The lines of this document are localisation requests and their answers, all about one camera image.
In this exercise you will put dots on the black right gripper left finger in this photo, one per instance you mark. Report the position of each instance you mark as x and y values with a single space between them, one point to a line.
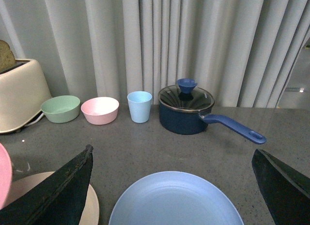
58 200

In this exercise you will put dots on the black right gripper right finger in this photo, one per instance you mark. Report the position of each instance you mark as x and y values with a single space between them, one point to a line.
285 190

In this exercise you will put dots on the pink plate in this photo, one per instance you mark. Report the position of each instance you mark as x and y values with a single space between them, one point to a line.
6 174

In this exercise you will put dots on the light blue plate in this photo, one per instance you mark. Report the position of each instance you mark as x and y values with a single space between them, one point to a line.
174 198

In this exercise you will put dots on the cream beige plate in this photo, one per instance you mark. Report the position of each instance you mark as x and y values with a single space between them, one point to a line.
90 215

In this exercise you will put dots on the green bowl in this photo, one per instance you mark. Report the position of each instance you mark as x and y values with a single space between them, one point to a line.
61 109

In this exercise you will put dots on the pink bowl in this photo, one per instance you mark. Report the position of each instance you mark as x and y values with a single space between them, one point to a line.
100 110

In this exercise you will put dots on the cream white toaster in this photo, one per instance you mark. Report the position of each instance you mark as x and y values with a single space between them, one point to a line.
23 89

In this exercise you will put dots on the light blue cup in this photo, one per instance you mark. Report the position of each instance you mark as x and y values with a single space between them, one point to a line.
139 106

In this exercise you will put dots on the dark blue saucepan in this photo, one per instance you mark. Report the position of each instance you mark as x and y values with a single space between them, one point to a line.
190 123

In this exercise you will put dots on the glass pot lid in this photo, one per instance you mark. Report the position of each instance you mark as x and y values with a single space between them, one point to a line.
186 96

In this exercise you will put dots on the grey curtain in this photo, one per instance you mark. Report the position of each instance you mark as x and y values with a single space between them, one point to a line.
241 51

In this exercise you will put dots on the brown bread slice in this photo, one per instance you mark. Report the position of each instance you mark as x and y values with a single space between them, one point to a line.
7 59

